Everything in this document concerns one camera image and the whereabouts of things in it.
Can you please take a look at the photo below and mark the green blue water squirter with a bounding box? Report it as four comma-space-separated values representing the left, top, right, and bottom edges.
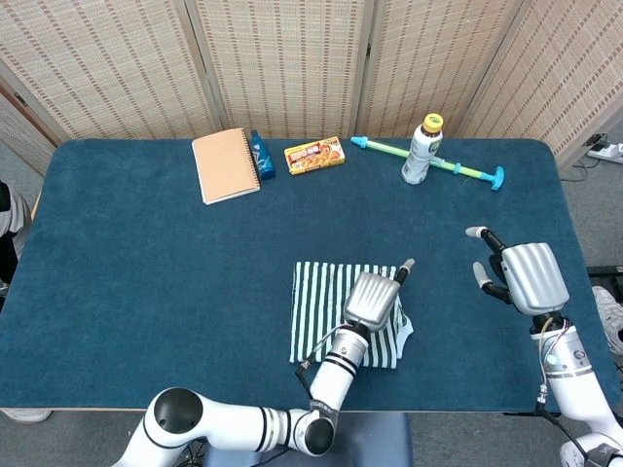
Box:
349, 135, 506, 193

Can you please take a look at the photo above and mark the white power strip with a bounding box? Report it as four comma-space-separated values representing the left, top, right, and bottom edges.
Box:
586, 141, 623, 164

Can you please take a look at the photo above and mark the blue robot base seat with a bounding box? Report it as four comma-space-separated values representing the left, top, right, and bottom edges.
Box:
202, 412, 414, 467

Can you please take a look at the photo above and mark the yellow curry box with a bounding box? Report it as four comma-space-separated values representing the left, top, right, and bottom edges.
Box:
283, 135, 348, 176

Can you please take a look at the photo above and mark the tan spiral notebook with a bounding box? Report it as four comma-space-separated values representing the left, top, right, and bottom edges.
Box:
191, 127, 263, 206

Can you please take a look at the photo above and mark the green white striped T-shirt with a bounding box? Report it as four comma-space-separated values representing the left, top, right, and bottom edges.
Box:
289, 261, 415, 369

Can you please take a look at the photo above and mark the white bottle yellow cap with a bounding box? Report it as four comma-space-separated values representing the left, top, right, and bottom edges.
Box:
400, 113, 445, 186

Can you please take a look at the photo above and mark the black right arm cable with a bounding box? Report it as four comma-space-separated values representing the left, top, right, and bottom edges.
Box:
533, 383, 593, 451

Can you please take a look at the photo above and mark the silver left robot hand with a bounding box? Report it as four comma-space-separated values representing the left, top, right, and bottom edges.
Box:
343, 258, 416, 333

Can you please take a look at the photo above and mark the person in black white clothes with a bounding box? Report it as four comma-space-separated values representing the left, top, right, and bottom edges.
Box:
0, 180, 33, 286

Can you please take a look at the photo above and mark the small blue bottle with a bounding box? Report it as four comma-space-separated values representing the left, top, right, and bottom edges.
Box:
248, 129, 276, 182

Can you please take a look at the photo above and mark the bamboo folding screen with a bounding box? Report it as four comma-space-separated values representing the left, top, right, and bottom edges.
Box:
0, 0, 623, 169

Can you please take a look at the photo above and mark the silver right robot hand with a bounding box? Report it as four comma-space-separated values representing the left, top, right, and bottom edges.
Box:
464, 226, 570, 317

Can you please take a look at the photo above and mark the blue carpet table cover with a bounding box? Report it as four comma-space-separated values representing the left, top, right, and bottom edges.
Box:
0, 138, 609, 414

